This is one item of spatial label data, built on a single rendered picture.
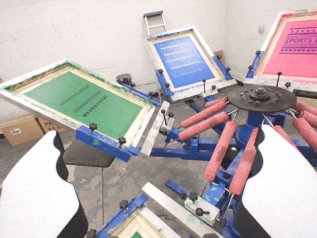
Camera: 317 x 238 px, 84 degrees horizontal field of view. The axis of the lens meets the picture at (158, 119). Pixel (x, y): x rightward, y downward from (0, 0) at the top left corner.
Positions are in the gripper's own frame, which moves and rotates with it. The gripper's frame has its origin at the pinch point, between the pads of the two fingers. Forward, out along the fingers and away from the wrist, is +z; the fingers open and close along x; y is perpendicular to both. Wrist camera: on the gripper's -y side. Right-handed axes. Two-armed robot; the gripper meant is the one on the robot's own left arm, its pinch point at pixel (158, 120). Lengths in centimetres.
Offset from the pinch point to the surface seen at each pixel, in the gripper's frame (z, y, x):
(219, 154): 51, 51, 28
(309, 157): 60, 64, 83
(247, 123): 70, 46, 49
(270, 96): 66, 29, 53
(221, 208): 37, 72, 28
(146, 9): 393, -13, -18
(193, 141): 73, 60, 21
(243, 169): 42, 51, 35
